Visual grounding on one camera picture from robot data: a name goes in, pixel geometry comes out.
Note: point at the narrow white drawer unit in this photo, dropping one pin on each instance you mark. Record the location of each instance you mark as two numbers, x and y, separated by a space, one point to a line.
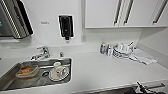
160 90

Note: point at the small clear bottle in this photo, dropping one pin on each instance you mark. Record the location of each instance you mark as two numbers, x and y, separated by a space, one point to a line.
109 50

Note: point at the dish soap bottle yellow cap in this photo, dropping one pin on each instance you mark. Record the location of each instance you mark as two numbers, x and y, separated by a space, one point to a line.
103 49

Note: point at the white cup red print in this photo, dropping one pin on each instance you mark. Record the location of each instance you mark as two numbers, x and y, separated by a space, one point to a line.
58 71

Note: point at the small chrome sink knob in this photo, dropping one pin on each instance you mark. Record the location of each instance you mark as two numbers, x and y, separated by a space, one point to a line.
61 54

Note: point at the black soap dispenser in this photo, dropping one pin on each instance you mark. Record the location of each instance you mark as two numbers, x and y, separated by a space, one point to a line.
65 26

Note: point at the chrome sink faucet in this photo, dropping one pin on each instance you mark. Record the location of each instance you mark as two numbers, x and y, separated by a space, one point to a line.
41 53

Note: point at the orange food container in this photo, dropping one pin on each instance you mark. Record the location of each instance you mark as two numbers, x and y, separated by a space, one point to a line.
26 71

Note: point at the stainless steel sink basin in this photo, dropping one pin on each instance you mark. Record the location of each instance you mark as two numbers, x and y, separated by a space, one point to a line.
10 81

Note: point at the steel paper towel dispenser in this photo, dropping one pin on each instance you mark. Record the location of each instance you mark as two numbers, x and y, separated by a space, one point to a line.
13 18

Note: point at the white wall outlet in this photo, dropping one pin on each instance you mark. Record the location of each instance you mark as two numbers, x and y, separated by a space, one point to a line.
84 38

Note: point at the white wall cabinet three doors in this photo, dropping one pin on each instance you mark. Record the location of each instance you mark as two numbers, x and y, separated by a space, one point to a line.
126 13

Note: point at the small grey wall label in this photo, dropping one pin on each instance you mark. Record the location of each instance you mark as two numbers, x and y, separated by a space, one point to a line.
44 23

